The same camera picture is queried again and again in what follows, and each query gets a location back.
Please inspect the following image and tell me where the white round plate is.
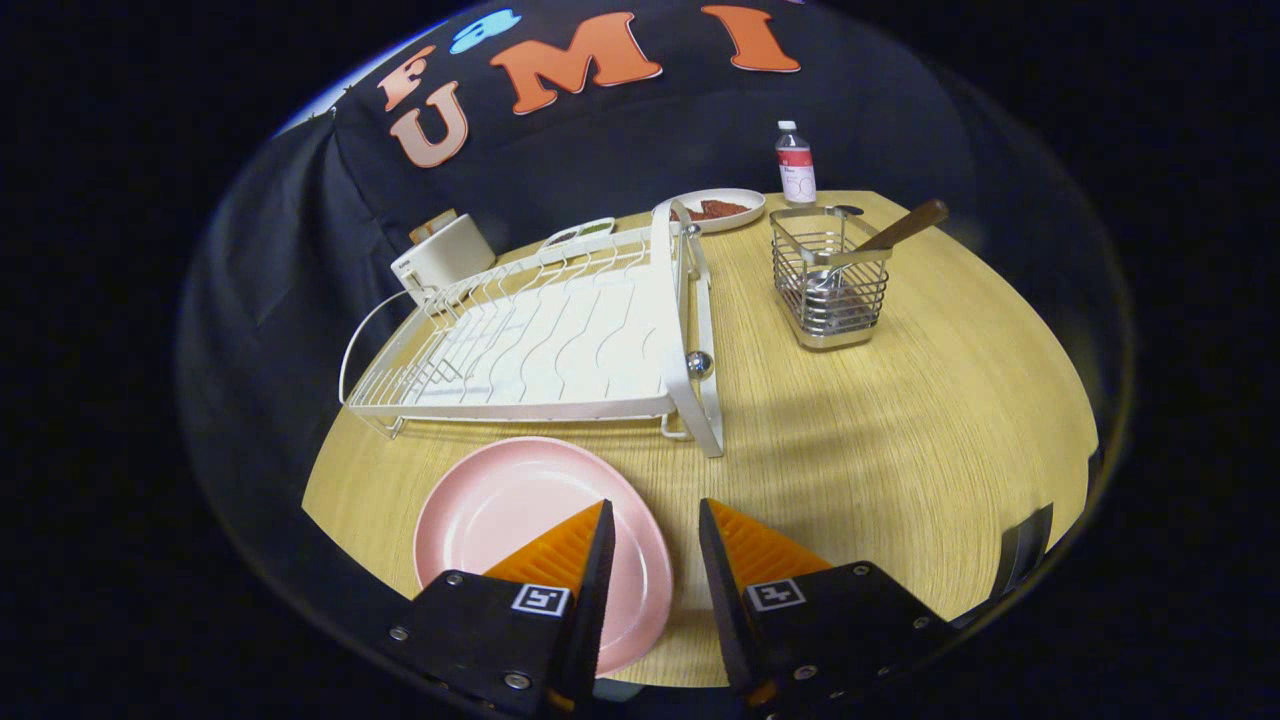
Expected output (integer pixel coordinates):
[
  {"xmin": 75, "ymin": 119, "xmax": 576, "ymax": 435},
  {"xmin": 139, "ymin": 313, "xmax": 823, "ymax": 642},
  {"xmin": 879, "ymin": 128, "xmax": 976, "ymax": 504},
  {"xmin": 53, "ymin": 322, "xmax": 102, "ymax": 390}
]
[{"xmin": 652, "ymin": 188, "xmax": 767, "ymax": 235}]

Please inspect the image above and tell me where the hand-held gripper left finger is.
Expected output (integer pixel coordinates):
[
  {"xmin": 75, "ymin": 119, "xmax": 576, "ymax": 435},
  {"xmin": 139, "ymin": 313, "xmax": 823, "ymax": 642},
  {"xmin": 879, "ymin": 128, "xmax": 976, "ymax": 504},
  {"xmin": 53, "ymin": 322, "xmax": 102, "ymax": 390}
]
[{"xmin": 388, "ymin": 499, "xmax": 616, "ymax": 717}]

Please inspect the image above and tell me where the metal wire basket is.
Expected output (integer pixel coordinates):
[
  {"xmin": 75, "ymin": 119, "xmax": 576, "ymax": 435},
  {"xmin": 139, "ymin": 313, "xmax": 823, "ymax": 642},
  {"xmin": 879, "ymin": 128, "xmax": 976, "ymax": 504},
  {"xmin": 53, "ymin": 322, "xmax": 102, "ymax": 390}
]
[{"xmin": 769, "ymin": 205, "xmax": 893, "ymax": 351}]

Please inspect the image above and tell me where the pink plate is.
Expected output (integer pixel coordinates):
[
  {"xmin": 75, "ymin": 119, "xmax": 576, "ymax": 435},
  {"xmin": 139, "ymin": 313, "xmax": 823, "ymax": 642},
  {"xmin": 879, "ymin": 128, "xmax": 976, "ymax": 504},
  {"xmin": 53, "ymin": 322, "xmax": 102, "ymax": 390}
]
[{"xmin": 413, "ymin": 436, "xmax": 674, "ymax": 677}]

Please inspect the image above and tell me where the clear bottle with red label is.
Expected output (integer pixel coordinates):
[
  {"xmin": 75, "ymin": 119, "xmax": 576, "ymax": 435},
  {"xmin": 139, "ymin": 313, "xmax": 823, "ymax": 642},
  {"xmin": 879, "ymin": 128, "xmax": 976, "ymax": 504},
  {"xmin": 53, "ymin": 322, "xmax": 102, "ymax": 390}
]
[{"xmin": 775, "ymin": 121, "xmax": 818, "ymax": 208}]

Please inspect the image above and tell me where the dark chair back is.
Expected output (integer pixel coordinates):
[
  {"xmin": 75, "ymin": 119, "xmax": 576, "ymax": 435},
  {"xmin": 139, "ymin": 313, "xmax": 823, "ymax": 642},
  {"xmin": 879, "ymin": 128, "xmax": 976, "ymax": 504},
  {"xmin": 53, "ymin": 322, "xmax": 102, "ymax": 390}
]
[{"xmin": 990, "ymin": 503, "xmax": 1056, "ymax": 601}]

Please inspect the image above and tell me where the white drain tray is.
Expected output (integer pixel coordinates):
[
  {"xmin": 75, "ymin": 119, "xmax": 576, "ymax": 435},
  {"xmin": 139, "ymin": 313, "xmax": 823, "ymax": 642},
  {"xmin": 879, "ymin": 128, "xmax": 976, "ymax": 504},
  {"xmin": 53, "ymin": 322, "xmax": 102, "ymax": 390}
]
[{"xmin": 400, "ymin": 270, "xmax": 681, "ymax": 401}]

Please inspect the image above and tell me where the white toaster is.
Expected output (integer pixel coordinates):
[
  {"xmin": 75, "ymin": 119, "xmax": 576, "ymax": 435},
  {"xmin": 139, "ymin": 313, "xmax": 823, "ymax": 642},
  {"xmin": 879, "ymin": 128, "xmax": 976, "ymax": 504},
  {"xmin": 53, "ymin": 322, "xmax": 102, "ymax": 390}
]
[{"xmin": 390, "ymin": 213, "xmax": 497, "ymax": 301}]

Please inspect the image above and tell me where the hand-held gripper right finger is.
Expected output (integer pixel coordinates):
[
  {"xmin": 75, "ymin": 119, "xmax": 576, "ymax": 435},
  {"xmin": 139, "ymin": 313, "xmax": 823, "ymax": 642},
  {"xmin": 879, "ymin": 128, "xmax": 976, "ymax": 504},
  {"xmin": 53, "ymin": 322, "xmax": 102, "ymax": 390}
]
[{"xmin": 698, "ymin": 498, "xmax": 956, "ymax": 713}]

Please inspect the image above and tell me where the spoon with wooden handle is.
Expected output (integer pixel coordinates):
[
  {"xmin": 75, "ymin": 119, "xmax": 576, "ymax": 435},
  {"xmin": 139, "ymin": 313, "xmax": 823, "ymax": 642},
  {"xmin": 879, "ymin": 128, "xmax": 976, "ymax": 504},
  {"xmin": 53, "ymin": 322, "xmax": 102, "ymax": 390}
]
[{"xmin": 803, "ymin": 198, "xmax": 949, "ymax": 301}]

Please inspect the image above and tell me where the white divided dish with beans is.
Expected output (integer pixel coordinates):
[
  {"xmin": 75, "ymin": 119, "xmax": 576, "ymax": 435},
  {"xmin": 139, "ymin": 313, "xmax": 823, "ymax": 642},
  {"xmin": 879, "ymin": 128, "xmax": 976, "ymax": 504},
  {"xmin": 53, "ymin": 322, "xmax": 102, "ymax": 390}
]
[{"xmin": 540, "ymin": 217, "xmax": 617, "ymax": 251}]

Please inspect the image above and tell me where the black backdrop cloth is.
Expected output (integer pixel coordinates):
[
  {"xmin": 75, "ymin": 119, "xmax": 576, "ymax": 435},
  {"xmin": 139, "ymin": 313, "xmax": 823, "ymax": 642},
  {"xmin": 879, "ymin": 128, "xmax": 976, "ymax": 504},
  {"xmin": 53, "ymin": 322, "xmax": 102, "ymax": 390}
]
[{"xmin": 180, "ymin": 0, "xmax": 1131, "ymax": 481}]

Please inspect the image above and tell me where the white wire dish rack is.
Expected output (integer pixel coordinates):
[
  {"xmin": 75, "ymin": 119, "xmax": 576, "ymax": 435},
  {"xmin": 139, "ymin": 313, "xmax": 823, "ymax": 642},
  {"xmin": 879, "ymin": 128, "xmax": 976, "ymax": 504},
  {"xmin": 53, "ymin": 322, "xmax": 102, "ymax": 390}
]
[{"xmin": 338, "ymin": 200, "xmax": 726, "ymax": 459}]

